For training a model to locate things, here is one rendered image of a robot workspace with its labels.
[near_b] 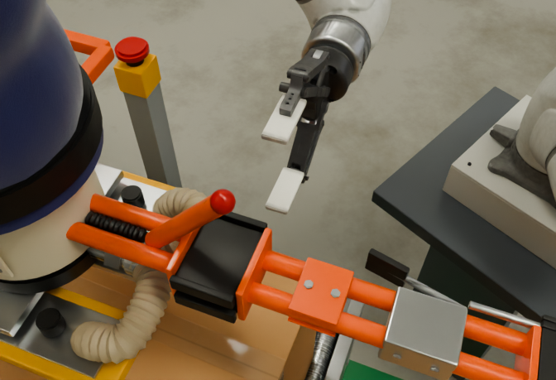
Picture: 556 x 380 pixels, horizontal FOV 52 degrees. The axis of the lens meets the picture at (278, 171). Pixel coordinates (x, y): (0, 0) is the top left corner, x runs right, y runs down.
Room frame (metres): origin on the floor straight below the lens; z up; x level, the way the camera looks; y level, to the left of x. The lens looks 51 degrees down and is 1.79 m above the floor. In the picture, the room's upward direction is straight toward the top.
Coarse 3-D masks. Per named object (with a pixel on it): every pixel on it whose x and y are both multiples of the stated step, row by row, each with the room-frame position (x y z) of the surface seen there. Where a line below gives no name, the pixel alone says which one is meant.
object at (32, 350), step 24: (48, 312) 0.29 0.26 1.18; (72, 312) 0.30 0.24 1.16; (96, 312) 0.30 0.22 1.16; (120, 312) 0.30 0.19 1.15; (0, 336) 0.27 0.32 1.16; (24, 336) 0.27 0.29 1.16; (48, 336) 0.26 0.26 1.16; (24, 360) 0.24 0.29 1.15; (48, 360) 0.24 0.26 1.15; (72, 360) 0.24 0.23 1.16
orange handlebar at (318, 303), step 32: (96, 64) 0.61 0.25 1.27; (160, 224) 0.35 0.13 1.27; (128, 256) 0.31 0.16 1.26; (160, 256) 0.31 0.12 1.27; (288, 256) 0.31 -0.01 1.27; (256, 288) 0.27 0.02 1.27; (320, 288) 0.27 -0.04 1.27; (352, 288) 0.27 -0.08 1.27; (384, 288) 0.27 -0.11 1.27; (288, 320) 0.25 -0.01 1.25; (320, 320) 0.23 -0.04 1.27; (352, 320) 0.24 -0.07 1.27; (480, 320) 0.24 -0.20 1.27; (512, 352) 0.21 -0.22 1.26
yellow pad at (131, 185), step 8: (128, 176) 0.51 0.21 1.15; (136, 176) 0.51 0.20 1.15; (120, 184) 0.49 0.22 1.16; (128, 184) 0.49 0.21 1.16; (136, 184) 0.49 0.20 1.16; (144, 184) 0.49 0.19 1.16; (152, 184) 0.49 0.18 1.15; (160, 184) 0.49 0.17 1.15; (120, 192) 0.47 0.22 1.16; (128, 192) 0.46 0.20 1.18; (136, 192) 0.46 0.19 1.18; (144, 192) 0.47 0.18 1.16; (152, 192) 0.48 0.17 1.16; (160, 192) 0.48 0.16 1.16; (120, 200) 0.46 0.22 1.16; (128, 200) 0.44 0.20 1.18; (136, 200) 0.45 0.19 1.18; (144, 200) 0.46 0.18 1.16; (152, 200) 0.46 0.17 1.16; (144, 208) 0.45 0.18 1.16
